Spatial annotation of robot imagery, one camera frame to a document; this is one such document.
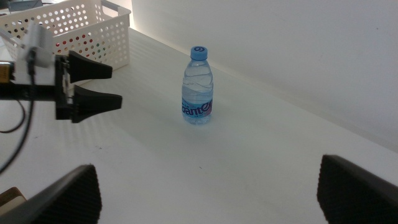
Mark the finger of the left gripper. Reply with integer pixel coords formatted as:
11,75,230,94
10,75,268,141
71,85,123,124
67,50,113,84

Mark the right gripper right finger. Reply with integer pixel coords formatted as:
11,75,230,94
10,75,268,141
317,154,398,224

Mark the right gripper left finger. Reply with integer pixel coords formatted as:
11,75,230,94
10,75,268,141
0,164,103,224

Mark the red cola can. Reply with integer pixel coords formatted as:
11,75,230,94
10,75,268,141
55,37,94,57

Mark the clear water bottle blue cap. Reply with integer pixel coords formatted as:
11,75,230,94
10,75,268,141
181,45,215,126

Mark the white perforated plastic basket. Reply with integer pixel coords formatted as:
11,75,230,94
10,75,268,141
0,0,132,91

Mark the tan wooden block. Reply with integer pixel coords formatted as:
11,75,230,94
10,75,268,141
0,186,27,216

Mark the dark grey box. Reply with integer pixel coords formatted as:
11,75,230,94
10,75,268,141
0,0,44,14

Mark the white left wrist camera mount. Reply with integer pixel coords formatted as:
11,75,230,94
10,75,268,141
12,22,56,85

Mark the thick black camera cable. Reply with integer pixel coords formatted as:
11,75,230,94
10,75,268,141
0,49,37,175

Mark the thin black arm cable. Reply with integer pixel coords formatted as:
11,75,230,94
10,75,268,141
0,99,26,134

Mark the grey metal frame bar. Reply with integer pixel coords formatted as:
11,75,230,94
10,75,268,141
101,0,121,13

